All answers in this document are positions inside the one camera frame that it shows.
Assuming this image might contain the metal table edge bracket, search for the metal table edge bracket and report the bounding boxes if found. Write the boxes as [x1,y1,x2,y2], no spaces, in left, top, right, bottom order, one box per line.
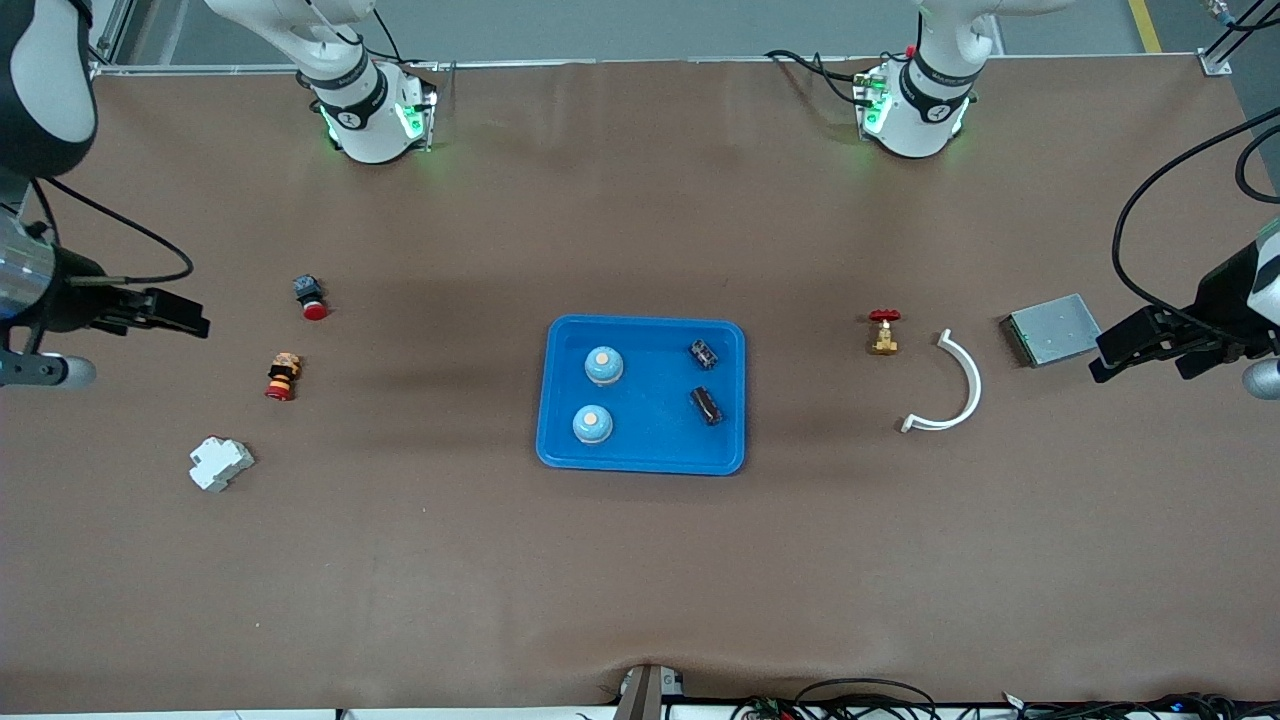
[612,663,689,720]

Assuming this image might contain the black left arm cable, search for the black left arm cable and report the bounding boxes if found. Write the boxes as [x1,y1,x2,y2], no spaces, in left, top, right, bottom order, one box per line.
[1112,105,1280,331]

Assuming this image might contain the white circuit breaker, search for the white circuit breaker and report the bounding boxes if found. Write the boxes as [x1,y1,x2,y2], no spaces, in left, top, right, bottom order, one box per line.
[188,436,256,494]

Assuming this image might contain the blue plastic tray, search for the blue plastic tray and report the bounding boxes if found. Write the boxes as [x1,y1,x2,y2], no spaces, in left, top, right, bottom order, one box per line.
[535,315,748,477]

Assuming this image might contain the grey metal power supply box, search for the grey metal power supply box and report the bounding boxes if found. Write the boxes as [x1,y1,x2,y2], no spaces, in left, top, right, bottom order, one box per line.
[1001,293,1110,369]

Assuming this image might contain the aluminium frame post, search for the aluminium frame post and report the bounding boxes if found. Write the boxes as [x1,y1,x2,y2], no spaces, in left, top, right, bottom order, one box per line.
[90,0,141,73]
[1200,0,1280,76]

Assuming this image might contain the blue call bell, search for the blue call bell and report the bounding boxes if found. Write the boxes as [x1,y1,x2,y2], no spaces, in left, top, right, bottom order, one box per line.
[571,403,615,446]
[583,345,626,388]

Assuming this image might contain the white curved plastic strip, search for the white curved plastic strip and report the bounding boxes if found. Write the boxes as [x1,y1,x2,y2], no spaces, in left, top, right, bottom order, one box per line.
[900,329,983,434]

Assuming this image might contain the aluminium table edge rail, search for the aluminium table edge rail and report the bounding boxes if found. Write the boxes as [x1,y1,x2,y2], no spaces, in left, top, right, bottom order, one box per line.
[95,55,1231,76]

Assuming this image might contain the red yellow push button switch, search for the red yellow push button switch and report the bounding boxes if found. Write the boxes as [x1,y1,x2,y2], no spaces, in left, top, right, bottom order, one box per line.
[264,352,303,402]

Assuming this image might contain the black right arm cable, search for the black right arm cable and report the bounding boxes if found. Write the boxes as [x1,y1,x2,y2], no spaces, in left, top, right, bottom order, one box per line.
[30,175,194,287]

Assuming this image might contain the black table edge cable bundle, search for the black table edge cable bundle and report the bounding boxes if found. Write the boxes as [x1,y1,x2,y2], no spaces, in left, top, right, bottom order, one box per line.
[730,678,1280,720]

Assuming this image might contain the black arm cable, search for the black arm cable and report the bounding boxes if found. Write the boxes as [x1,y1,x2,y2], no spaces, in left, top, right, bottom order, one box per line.
[1112,105,1280,331]
[30,175,194,287]

